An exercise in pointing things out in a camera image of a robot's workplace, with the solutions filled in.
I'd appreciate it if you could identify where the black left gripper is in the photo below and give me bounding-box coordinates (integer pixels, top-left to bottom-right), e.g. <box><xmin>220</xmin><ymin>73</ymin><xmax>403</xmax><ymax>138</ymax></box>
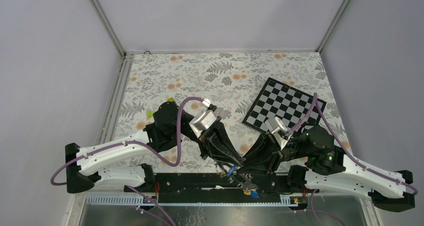
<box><xmin>178</xmin><ymin>116</ymin><xmax>245</xmax><ymax>167</ymax></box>

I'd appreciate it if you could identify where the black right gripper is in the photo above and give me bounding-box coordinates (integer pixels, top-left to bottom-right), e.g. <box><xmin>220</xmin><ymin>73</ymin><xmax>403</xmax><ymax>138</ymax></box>
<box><xmin>235</xmin><ymin>130</ymin><xmax>309</xmax><ymax>176</ymax></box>

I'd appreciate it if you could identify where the blue key tag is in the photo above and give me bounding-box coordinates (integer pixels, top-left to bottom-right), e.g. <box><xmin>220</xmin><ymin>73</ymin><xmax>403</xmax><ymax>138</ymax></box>
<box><xmin>226</xmin><ymin>168</ymin><xmax>236</xmax><ymax>178</ymax></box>

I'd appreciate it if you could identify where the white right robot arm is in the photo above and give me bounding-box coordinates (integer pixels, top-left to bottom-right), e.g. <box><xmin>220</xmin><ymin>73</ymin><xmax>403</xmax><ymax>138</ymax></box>
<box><xmin>238</xmin><ymin>118</ymin><xmax>415</xmax><ymax>213</ymax></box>

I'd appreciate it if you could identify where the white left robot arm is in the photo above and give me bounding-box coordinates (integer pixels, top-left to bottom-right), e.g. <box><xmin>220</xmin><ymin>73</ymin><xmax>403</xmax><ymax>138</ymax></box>
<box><xmin>59</xmin><ymin>97</ymin><xmax>245</xmax><ymax>194</ymax></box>

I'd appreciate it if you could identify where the black white chessboard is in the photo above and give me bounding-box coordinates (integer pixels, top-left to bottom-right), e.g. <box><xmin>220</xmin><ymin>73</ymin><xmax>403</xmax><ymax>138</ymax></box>
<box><xmin>242</xmin><ymin>78</ymin><xmax>313</xmax><ymax>132</ymax></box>

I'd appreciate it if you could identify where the black front rail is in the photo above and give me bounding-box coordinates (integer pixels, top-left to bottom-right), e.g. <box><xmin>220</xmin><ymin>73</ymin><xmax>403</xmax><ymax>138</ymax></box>
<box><xmin>135</xmin><ymin>172</ymin><xmax>307</xmax><ymax>193</ymax></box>

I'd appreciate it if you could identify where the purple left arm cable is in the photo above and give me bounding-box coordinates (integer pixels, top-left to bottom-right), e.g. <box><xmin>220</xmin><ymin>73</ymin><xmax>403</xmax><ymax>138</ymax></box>
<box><xmin>50</xmin><ymin>96</ymin><xmax>213</xmax><ymax>226</ymax></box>

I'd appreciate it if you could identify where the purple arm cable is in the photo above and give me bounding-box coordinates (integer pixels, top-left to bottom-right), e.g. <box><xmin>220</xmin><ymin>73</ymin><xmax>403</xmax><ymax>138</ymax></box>
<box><xmin>50</xmin><ymin>96</ymin><xmax>213</xmax><ymax>226</ymax></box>
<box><xmin>284</xmin><ymin>93</ymin><xmax>420</xmax><ymax>199</ymax></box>

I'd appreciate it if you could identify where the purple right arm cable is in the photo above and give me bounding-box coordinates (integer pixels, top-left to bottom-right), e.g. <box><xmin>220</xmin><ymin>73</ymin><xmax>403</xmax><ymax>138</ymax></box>
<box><xmin>284</xmin><ymin>93</ymin><xmax>420</xmax><ymax>199</ymax></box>

